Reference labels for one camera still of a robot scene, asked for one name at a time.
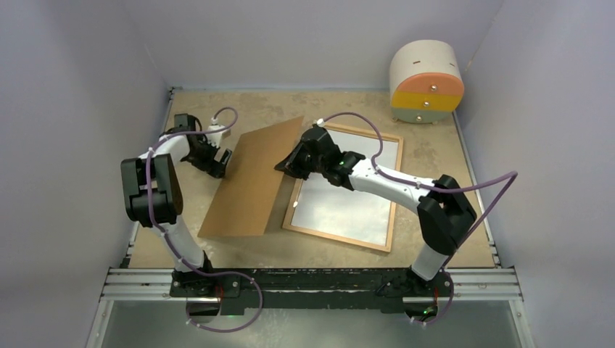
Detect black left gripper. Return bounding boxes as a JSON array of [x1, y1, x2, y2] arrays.
[[186, 133, 231, 178]]

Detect brown cardboard backing board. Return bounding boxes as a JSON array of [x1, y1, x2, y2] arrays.
[[197, 117, 304, 238]]

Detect light wooden picture frame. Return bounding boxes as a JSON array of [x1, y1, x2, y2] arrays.
[[281, 122, 405, 254]]

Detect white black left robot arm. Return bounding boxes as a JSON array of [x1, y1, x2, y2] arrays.
[[120, 109, 232, 297]]

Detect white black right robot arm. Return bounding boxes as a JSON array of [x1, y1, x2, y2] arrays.
[[274, 125, 477, 295]]

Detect round white drawer cabinet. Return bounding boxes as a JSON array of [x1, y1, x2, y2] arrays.
[[389, 40, 464, 124]]

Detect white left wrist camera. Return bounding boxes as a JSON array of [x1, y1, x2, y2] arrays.
[[206, 125, 229, 148]]

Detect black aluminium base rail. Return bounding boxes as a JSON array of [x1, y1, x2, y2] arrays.
[[102, 268, 522, 318]]

